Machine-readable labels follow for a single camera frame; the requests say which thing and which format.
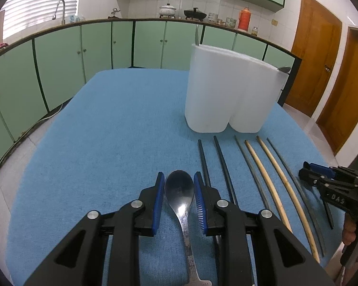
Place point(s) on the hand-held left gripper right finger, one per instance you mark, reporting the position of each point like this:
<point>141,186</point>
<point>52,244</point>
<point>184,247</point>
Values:
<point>200,211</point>

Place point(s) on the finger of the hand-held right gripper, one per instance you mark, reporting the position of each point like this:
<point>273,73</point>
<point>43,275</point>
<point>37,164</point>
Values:
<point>316,169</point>
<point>310,176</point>

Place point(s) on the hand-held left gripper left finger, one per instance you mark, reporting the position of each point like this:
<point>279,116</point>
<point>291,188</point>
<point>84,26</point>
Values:
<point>155,211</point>

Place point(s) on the dark grey chopstick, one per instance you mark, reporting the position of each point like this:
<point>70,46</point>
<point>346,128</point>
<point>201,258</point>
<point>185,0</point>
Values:
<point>290,169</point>

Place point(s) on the bamboo chopstick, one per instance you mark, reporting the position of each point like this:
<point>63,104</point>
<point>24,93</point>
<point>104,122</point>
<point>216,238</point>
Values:
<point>265,178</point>
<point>286,181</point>

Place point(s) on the metal spoon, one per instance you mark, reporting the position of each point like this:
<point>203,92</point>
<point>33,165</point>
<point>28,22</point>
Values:
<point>179,190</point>

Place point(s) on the black chopstick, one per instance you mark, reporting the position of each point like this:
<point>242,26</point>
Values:
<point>223,163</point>
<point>203,161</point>

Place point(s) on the white plastic utensil holder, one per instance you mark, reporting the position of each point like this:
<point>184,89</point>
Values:
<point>220,89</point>

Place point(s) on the person's right hand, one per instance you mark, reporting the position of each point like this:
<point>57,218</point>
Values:
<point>349,229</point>

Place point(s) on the blue tablecloth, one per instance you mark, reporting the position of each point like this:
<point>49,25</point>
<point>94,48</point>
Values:
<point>107,155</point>

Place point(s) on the wooden door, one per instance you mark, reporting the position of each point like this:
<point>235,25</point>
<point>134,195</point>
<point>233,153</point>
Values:
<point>349,95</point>
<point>313,53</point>

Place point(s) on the glass jar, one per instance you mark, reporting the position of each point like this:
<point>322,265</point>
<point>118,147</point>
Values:
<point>254,30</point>

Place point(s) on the red thermos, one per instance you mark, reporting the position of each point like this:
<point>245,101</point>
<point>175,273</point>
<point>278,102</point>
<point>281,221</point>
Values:
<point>244,19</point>

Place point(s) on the patterned bowl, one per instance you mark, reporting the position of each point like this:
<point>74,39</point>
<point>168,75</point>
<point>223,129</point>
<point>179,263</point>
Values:
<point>231,22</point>

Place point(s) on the green base cabinets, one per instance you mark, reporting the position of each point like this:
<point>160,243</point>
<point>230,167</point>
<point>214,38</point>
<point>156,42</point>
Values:
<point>62,53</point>

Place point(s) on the stack of bowls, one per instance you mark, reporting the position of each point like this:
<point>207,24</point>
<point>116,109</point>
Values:
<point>212,17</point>

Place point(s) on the black wok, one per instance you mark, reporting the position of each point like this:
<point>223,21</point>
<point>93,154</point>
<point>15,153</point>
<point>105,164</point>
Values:
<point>194,13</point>

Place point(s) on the white cooking pot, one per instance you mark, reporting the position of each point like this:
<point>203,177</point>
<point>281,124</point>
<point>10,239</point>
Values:
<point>167,10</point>

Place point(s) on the bottles beside sink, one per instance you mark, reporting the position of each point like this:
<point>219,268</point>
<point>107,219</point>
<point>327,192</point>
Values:
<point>76,18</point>

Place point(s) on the metal kitchen faucet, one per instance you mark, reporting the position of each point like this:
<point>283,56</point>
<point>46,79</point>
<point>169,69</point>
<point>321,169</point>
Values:
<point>61,9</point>

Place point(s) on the pink cloth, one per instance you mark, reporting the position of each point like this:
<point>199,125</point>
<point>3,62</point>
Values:
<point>0,46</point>

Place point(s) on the white window blinds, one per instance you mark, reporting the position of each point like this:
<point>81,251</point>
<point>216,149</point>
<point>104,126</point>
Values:
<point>41,3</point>

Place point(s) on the wall socket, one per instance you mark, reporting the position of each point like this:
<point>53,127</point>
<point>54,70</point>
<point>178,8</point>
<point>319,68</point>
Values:
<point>274,22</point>

